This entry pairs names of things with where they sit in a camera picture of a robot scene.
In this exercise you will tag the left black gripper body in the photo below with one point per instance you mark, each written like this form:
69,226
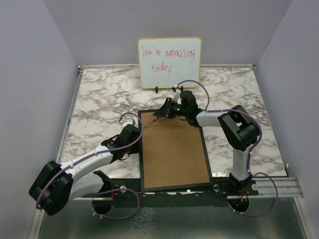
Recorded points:
134,149

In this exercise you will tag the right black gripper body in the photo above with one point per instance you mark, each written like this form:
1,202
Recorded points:
177,109

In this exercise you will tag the black picture frame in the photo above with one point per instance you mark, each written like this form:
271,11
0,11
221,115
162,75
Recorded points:
173,155

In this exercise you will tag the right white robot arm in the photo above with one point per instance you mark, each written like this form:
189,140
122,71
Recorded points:
242,131

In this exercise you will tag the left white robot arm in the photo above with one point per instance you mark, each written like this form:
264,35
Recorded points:
57,183

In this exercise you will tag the black whiteboard stand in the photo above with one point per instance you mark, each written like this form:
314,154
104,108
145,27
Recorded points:
156,89

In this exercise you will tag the yellow-framed whiteboard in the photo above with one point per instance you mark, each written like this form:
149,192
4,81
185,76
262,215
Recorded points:
167,61

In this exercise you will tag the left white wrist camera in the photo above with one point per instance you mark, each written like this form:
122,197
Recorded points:
127,122

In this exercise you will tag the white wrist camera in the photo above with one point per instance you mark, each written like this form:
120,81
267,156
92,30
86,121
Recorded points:
127,122
176,93

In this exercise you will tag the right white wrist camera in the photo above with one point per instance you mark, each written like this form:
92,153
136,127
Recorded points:
176,93

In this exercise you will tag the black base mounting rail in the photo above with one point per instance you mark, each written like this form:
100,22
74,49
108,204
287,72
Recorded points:
214,194

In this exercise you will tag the aluminium table edge rail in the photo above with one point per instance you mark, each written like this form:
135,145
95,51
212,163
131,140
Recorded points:
65,134

